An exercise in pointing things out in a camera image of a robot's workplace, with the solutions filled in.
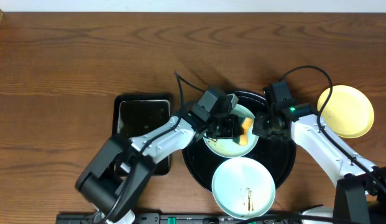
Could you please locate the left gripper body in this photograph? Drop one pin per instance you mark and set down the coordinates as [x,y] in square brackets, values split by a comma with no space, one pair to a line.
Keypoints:
[228,128]

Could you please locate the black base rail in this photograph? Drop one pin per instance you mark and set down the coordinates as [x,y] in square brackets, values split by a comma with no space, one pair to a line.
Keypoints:
[151,218]

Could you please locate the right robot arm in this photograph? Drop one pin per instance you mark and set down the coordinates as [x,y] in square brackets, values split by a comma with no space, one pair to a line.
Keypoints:
[360,184]

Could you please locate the black round tray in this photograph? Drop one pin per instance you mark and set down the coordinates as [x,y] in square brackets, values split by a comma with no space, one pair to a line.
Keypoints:
[278,157]

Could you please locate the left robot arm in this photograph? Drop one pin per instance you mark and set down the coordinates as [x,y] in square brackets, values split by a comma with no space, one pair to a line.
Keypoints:
[114,180]

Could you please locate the yellow plate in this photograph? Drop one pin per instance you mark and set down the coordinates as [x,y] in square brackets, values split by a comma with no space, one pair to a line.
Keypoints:
[348,112]

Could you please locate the black rectangular tray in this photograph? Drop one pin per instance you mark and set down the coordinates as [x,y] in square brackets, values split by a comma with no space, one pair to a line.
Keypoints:
[135,114]

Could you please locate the green yellow sponge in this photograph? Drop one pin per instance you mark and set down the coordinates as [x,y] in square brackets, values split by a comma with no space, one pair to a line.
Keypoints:
[245,132]

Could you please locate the light blue plate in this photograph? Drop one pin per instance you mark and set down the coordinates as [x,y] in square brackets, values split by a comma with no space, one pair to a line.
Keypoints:
[243,188]
[227,147]

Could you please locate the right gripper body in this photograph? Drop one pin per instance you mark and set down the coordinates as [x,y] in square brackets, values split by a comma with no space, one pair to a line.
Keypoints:
[264,128]

